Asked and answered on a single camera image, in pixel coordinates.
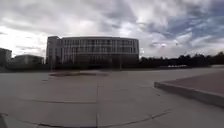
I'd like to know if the wide pale building with tower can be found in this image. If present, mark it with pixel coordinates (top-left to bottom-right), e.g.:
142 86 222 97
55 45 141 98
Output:
45 35 141 70

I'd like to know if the small grass patch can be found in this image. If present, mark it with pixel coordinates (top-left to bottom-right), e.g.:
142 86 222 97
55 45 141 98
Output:
48 70 110 78

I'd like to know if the grey concrete slab plaza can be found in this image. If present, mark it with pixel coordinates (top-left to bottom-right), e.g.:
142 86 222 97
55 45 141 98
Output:
0 67 224 128

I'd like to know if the distant line of trees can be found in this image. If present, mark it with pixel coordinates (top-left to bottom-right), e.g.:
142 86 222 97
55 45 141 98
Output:
138 51 224 70

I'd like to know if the low distant building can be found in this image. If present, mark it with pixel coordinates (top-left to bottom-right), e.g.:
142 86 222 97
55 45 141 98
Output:
12 54 45 67

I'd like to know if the raised concrete platform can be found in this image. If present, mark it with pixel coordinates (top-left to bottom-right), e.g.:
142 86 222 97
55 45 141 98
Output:
153 70 224 109

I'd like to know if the dark distant building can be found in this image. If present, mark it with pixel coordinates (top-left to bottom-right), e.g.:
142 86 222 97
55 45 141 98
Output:
0 47 13 68

